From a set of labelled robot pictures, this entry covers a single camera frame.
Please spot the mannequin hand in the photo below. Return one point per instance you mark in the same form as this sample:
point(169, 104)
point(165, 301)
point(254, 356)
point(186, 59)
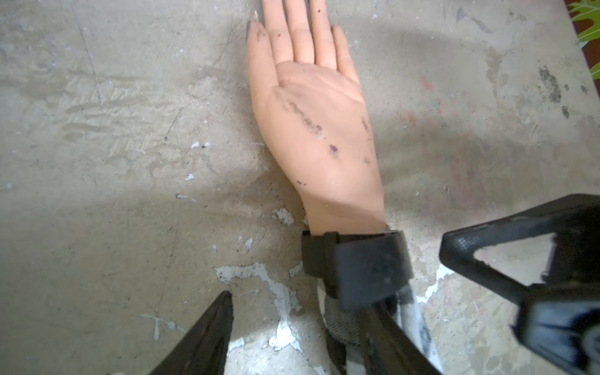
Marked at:
point(312, 115)

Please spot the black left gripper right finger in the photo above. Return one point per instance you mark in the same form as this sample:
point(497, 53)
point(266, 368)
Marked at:
point(385, 347)

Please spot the black wrist watch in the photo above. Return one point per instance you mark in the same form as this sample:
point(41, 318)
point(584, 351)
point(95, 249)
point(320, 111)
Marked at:
point(359, 270)

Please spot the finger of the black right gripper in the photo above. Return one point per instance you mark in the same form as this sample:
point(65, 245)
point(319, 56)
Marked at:
point(551, 244)

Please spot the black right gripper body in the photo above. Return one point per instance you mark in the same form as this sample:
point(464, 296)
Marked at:
point(561, 324)

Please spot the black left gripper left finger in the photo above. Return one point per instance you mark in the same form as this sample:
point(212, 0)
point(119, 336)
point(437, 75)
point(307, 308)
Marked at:
point(204, 349)

